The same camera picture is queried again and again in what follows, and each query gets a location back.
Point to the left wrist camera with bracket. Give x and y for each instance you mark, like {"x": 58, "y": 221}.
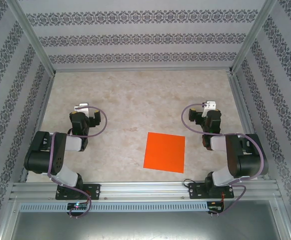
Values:
{"x": 81, "y": 107}

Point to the aluminium frame post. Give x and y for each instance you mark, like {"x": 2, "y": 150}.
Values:
{"x": 253, "y": 37}
{"x": 33, "y": 37}

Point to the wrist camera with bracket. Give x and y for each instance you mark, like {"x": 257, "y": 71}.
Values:
{"x": 81, "y": 107}
{"x": 209, "y": 106}

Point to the grey metal shelf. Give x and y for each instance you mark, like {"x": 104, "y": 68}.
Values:
{"x": 145, "y": 226}

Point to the aluminium rear rail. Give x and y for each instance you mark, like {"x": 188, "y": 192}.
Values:
{"x": 140, "y": 70}

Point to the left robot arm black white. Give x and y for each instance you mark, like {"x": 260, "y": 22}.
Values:
{"x": 41, "y": 155}

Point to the orange paper sheet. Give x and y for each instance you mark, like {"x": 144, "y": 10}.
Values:
{"x": 164, "y": 152}

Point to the aluminium side rail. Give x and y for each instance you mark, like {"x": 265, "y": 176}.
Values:
{"x": 41, "y": 120}
{"x": 243, "y": 107}

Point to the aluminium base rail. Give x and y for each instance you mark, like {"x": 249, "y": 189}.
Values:
{"x": 145, "y": 190}

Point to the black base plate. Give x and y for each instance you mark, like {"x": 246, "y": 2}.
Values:
{"x": 95, "y": 192}
{"x": 196, "y": 190}

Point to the small circuit board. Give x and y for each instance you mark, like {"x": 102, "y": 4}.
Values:
{"x": 78, "y": 205}
{"x": 215, "y": 208}

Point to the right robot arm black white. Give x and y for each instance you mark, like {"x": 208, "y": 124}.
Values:
{"x": 248, "y": 160}

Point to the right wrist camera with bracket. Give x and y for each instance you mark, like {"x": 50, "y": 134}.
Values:
{"x": 209, "y": 106}

